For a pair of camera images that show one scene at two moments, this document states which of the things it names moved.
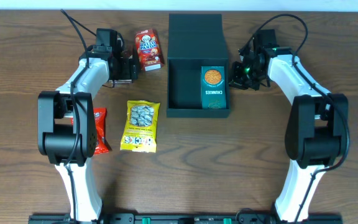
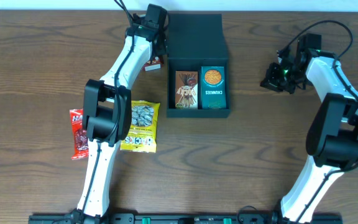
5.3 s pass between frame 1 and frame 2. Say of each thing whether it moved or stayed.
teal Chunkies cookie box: stayed
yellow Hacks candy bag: stayed
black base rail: stayed
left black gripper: moved
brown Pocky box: moved
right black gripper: moved
